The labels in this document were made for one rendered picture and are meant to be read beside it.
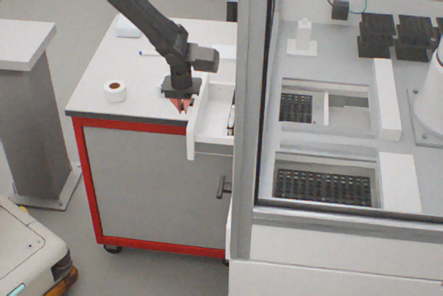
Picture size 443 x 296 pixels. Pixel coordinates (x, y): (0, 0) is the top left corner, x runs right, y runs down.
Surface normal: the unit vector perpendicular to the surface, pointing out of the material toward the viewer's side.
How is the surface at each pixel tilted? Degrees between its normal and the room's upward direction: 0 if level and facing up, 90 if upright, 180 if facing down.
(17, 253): 0
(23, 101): 90
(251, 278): 90
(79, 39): 0
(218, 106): 0
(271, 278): 90
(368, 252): 90
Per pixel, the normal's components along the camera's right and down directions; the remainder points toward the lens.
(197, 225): -0.14, 0.66
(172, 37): 0.87, 0.01
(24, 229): 0.00, -0.75
